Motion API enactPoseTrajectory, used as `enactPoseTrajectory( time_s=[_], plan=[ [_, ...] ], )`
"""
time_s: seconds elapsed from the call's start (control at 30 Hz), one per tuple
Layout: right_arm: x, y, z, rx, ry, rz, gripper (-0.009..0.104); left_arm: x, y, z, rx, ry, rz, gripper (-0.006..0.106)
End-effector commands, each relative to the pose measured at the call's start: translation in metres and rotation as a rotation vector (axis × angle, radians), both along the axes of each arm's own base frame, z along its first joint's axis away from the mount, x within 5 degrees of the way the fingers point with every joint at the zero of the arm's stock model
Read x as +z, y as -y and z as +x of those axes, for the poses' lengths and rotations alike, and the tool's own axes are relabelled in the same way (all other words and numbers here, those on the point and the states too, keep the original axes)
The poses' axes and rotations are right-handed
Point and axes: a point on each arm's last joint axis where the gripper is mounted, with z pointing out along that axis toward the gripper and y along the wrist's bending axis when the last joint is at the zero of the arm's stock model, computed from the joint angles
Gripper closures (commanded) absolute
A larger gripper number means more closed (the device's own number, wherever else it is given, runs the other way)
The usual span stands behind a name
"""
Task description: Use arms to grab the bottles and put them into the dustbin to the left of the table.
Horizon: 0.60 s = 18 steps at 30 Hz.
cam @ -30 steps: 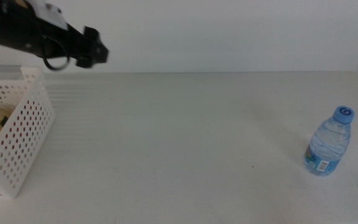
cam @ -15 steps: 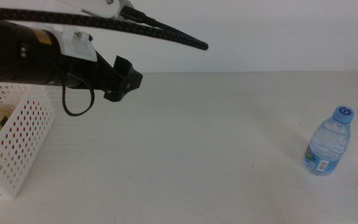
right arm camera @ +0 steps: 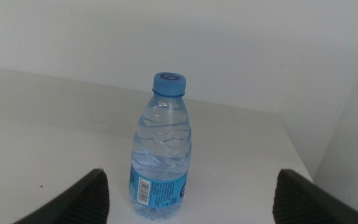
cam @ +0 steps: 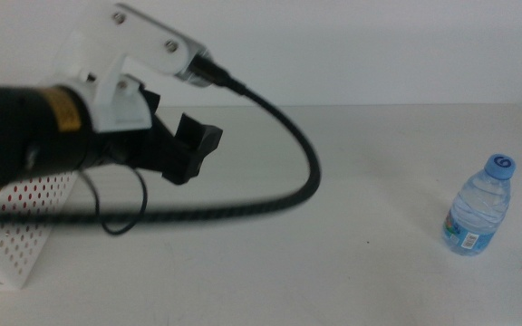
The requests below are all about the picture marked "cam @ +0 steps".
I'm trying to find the water bottle blue cap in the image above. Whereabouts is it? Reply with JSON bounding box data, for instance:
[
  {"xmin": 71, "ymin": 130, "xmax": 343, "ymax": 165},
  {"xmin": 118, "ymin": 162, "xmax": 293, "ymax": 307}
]
[{"xmin": 441, "ymin": 153, "xmax": 517, "ymax": 258}]

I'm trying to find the white perforated plastic basket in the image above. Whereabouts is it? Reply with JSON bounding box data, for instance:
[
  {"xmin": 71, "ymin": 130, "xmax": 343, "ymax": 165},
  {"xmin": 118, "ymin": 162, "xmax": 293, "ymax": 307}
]
[{"xmin": 0, "ymin": 170, "xmax": 79, "ymax": 291}]

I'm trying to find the thin black cable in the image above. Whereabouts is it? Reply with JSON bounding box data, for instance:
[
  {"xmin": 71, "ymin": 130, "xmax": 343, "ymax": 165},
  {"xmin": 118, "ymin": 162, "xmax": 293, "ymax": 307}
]
[{"xmin": 76, "ymin": 166, "xmax": 150, "ymax": 237}]

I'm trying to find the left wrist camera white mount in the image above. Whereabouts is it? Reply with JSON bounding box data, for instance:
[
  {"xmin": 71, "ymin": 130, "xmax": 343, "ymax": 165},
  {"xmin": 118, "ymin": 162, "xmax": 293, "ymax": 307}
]
[{"xmin": 51, "ymin": 2, "xmax": 211, "ymax": 135}]

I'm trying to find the thick braided black cable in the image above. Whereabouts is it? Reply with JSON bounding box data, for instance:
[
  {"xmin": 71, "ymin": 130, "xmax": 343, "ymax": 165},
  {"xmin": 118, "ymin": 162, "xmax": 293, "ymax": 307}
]
[{"xmin": 0, "ymin": 53, "xmax": 323, "ymax": 225}]

